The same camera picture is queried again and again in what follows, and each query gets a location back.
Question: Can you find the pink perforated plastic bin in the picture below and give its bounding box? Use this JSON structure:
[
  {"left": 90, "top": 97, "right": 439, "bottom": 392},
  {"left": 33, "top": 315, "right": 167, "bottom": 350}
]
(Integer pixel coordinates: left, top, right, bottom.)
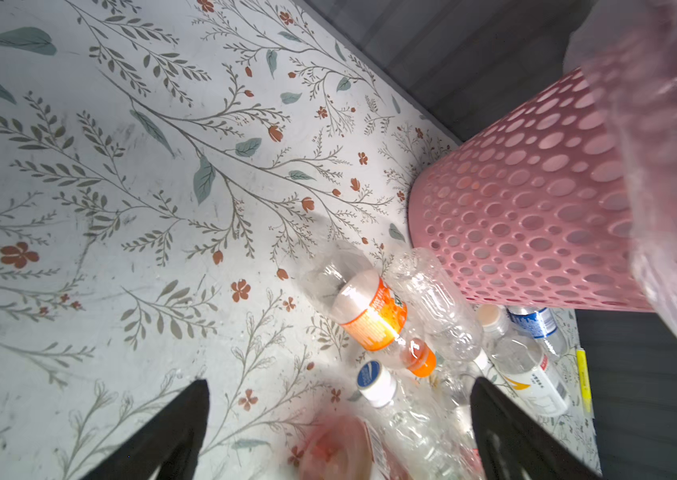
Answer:
[{"left": 408, "top": 71, "right": 648, "bottom": 311}]

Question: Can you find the clear plastic bin liner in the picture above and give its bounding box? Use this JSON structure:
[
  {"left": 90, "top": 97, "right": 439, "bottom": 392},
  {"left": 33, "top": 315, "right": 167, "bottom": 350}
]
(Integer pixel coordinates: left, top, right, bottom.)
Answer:
[{"left": 563, "top": 1, "right": 677, "bottom": 337}]

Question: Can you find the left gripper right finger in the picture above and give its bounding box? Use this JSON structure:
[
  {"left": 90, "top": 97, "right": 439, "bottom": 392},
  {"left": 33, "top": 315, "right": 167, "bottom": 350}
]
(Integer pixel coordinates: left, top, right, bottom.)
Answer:
[{"left": 470, "top": 377, "right": 600, "bottom": 480}]

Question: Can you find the clear ribbed bottle white cap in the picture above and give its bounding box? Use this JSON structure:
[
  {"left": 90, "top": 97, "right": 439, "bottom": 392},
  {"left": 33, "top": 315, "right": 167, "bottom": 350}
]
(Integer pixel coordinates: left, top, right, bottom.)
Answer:
[{"left": 387, "top": 248, "right": 488, "bottom": 369}]

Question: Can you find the blue label clear bottle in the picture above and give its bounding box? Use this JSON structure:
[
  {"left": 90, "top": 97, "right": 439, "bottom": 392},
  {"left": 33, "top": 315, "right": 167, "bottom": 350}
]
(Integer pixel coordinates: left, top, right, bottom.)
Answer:
[{"left": 507, "top": 306, "right": 569, "bottom": 360}]

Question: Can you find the white label bottle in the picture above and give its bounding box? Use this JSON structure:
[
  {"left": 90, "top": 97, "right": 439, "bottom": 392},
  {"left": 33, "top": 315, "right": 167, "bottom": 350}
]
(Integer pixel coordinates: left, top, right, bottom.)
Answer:
[{"left": 476, "top": 304, "right": 571, "bottom": 417}]

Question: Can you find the red label clear bottle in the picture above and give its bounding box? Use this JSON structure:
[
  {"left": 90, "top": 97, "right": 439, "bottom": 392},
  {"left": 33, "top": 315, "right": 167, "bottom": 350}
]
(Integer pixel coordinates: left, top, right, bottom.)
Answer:
[{"left": 298, "top": 415, "right": 412, "bottom": 480}]

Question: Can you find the yellow highlighter pen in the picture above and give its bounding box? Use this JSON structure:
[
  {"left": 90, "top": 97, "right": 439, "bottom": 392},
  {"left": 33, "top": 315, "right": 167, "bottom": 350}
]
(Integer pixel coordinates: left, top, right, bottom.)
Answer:
[{"left": 575, "top": 348, "right": 593, "bottom": 417}]

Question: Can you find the orange label clear bottle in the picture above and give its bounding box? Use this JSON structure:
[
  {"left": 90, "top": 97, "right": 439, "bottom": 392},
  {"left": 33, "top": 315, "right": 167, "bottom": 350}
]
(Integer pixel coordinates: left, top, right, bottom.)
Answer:
[{"left": 298, "top": 243, "right": 437, "bottom": 378}]

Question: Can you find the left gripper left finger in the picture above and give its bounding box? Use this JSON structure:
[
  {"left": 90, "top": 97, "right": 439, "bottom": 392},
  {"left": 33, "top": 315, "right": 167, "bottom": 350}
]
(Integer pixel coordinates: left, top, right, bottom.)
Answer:
[{"left": 86, "top": 380, "right": 210, "bottom": 479}]

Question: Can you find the clear crushed bottle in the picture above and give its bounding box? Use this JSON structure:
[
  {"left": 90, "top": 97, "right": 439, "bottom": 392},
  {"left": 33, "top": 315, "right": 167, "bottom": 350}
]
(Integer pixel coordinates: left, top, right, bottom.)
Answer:
[{"left": 356, "top": 360, "right": 484, "bottom": 479}]

